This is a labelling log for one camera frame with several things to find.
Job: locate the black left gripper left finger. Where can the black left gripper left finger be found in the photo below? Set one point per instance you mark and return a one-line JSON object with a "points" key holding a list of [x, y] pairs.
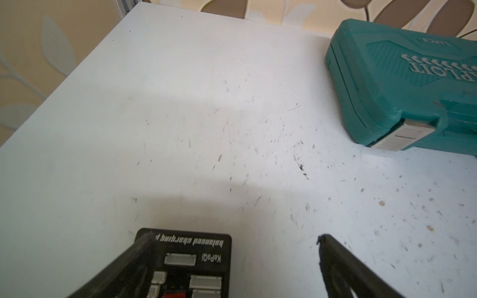
{"points": [[128, 276]]}

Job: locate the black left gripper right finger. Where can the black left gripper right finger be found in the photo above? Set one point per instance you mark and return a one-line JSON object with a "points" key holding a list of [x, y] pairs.
{"points": [[345, 276]]}

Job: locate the black balanced charging board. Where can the black balanced charging board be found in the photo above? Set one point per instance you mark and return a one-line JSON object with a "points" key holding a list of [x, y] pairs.
{"points": [[189, 264]]}

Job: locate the green plastic tool case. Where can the green plastic tool case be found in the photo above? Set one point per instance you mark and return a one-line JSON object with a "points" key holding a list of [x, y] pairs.
{"points": [[399, 89]]}

